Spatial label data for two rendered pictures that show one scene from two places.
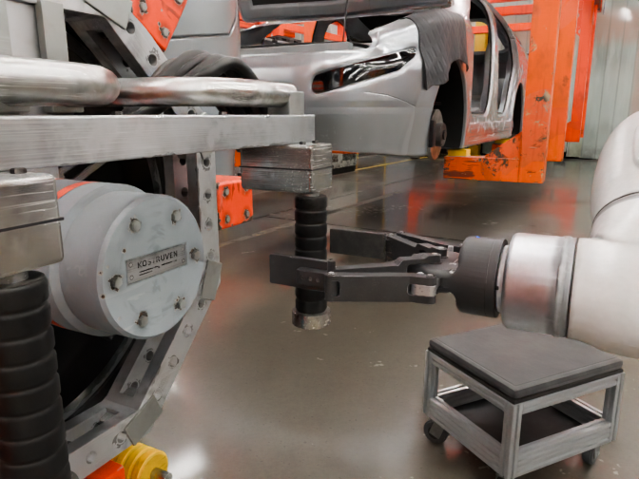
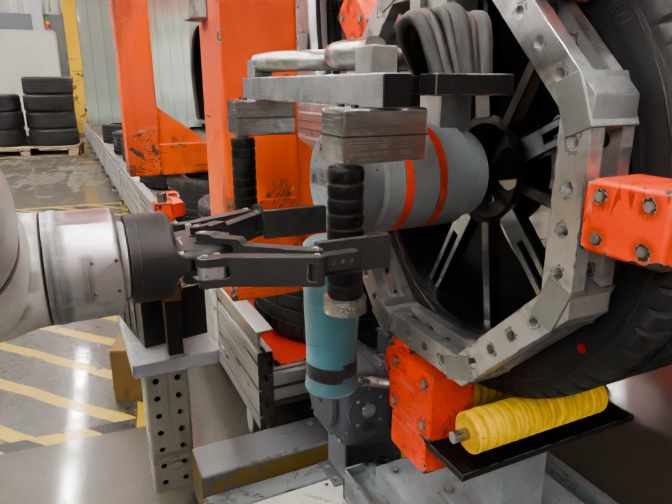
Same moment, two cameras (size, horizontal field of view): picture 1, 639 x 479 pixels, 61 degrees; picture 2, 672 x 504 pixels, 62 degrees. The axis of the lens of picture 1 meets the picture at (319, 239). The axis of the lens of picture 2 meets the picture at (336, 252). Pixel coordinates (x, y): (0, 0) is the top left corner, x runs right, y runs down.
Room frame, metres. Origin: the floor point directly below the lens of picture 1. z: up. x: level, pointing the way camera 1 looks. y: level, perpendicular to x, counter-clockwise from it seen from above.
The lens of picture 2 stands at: (0.89, -0.42, 0.97)
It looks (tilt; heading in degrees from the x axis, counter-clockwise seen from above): 16 degrees down; 127
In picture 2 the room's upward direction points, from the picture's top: straight up
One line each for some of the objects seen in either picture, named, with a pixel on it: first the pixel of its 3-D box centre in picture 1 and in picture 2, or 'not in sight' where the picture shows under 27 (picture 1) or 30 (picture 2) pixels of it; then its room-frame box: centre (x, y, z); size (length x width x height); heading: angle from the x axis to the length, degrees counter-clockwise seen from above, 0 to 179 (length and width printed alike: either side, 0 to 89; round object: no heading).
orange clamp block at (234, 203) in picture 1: (217, 201); (648, 219); (0.82, 0.16, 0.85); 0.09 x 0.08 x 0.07; 153
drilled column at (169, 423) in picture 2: not in sight; (166, 404); (-0.19, 0.31, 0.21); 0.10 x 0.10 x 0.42; 63
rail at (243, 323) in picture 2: not in sight; (179, 248); (-1.10, 1.06, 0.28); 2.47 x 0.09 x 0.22; 153
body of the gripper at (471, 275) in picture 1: (455, 272); (180, 253); (0.50, -0.13, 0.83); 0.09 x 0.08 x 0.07; 63
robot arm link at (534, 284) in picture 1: (534, 282); (88, 264); (0.47, -0.20, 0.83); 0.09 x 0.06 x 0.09; 153
